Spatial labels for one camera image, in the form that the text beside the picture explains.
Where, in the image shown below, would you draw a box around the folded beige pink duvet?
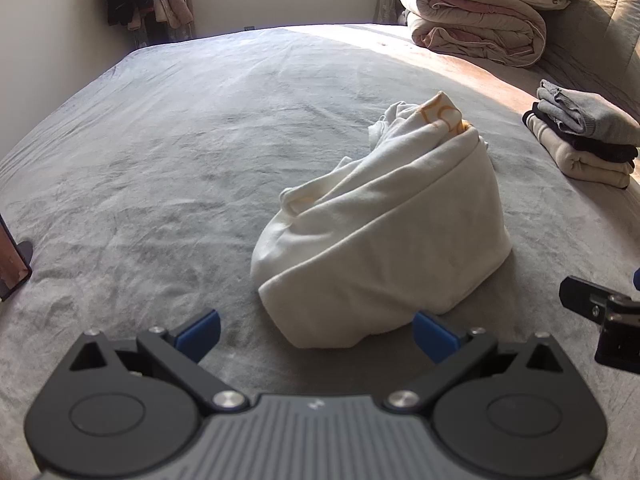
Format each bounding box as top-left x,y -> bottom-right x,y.
396,0 -> 548,68

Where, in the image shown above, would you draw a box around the smartphone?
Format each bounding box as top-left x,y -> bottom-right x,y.
0,215 -> 33,301

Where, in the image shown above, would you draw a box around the folded grey sweater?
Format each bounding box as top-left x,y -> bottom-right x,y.
536,79 -> 640,141

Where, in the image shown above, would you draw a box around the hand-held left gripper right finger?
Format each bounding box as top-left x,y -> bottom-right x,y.
382,310 -> 576,413

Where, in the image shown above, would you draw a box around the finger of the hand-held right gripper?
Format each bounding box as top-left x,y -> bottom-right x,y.
559,275 -> 640,328
595,327 -> 640,377

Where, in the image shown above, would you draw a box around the white sweatshirt with orange print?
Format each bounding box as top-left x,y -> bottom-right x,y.
250,91 -> 513,350

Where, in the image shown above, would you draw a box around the hanging pink clothes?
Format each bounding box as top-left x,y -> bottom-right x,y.
127,0 -> 195,31

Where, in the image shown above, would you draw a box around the folded dark garment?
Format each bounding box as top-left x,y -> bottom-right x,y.
522,102 -> 640,163

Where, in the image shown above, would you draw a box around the folded beige garment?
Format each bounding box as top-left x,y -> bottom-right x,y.
529,117 -> 637,190

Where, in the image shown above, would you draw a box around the bed with grey blanket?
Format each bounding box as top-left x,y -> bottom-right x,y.
0,22 -> 640,480

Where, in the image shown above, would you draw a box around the beige quilted headboard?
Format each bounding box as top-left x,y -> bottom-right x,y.
540,0 -> 640,126

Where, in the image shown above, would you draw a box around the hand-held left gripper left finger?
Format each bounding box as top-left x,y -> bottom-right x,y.
67,309 -> 251,413

